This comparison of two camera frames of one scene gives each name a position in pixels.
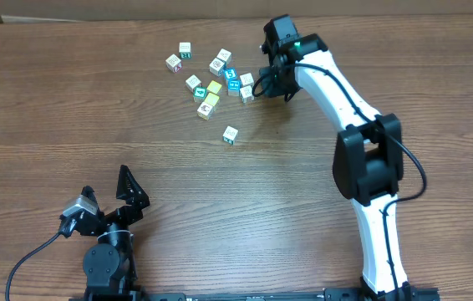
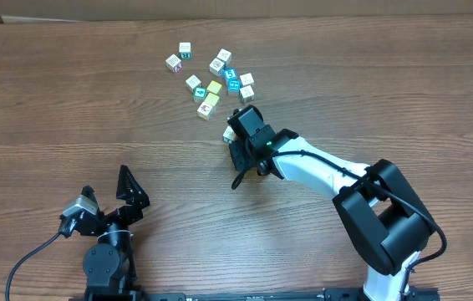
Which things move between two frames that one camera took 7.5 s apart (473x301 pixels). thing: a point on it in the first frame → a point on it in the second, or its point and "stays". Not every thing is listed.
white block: (247, 79) stays
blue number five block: (231, 73) stays
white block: (230, 135) stays
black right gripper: (272, 84) → (237, 155)
